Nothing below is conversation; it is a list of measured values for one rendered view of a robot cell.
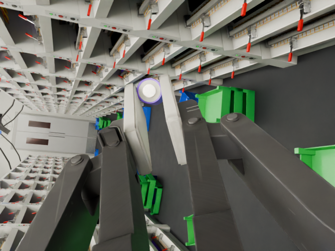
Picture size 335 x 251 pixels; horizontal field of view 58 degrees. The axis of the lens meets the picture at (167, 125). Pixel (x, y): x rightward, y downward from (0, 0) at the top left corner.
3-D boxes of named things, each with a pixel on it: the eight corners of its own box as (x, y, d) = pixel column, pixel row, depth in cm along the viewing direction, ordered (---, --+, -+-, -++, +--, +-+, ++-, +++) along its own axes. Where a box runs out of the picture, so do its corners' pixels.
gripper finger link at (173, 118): (165, 120, 15) (180, 116, 15) (158, 75, 21) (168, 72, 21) (179, 167, 17) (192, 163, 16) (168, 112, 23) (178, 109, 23)
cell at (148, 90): (147, 107, 27) (139, 107, 21) (142, 87, 27) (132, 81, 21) (167, 102, 27) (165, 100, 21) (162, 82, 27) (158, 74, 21)
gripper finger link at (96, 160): (137, 187, 15) (79, 202, 15) (135, 136, 19) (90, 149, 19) (128, 162, 14) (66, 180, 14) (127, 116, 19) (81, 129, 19)
